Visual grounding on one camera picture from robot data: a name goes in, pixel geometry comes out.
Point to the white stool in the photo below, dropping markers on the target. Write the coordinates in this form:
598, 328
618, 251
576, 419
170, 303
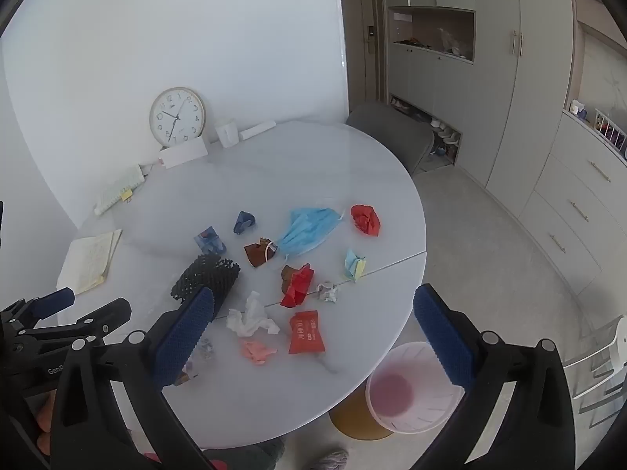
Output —
621, 338

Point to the round beige wall clock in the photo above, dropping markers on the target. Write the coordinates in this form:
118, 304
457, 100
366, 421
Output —
177, 117

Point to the black foam mesh net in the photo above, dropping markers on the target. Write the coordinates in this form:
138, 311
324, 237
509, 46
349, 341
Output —
210, 274

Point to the white plastic bag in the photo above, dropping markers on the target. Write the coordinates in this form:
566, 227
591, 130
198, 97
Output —
450, 41

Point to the grey fuzzy slipper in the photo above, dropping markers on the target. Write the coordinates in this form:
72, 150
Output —
333, 459

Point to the grey chair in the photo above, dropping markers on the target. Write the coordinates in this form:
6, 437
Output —
392, 134

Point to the person's left hand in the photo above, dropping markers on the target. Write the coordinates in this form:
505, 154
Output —
45, 416

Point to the small brown wrapper scrap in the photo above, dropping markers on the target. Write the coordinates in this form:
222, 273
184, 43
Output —
187, 379

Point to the white flat box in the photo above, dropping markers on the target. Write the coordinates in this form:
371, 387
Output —
183, 154

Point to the red packet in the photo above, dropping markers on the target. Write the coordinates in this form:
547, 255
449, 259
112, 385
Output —
306, 333

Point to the white mug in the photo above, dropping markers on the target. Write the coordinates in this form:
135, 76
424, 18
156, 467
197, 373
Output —
226, 133

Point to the translucent white plastic bin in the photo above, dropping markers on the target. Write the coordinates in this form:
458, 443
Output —
392, 396

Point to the small white paper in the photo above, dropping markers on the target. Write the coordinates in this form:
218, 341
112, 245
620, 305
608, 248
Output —
327, 292

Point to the clear plastic wrapper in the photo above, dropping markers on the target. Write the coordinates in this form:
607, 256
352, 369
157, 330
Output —
205, 350

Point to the cream notebook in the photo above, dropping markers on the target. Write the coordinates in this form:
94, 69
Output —
88, 259

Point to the long white box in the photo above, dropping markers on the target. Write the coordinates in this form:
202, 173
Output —
257, 129

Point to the grey drawer sideboard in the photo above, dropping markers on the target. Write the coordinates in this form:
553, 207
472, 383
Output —
573, 191

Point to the light blue yellow paper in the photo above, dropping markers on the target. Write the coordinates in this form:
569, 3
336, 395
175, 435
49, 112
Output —
353, 264

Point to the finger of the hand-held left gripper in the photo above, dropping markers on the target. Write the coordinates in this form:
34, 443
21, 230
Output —
105, 317
56, 299

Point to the tall grey wardrobe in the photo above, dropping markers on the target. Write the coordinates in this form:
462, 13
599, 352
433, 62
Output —
490, 107

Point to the yellow sticky note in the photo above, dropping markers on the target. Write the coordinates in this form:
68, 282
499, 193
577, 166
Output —
126, 195

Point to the white tissue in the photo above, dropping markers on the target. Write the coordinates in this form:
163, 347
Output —
252, 320

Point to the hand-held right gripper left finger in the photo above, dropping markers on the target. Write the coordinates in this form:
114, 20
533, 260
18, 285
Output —
183, 338

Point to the red brown wrapper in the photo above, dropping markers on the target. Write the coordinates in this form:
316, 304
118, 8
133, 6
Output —
296, 285

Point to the pink paper scrap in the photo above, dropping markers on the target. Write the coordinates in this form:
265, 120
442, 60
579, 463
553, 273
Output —
257, 351

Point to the blue face mask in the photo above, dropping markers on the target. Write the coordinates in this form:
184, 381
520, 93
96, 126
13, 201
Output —
308, 230

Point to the dark blue crumpled wrapper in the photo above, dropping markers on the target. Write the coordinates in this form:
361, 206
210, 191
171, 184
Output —
244, 223

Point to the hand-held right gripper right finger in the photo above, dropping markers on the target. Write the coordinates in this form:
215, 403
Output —
445, 338

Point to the row of shoes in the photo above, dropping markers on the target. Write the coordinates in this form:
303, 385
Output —
441, 134

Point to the person's left leg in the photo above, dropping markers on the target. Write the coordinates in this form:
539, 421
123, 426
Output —
254, 456

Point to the blue printed wrapper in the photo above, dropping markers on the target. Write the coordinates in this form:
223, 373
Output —
209, 241

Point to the red crumpled paper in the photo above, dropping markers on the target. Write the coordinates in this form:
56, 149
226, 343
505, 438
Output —
366, 219

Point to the brown door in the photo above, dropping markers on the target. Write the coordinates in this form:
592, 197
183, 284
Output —
360, 10

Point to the brown cylindrical object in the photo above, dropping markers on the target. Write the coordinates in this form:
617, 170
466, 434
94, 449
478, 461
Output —
352, 423

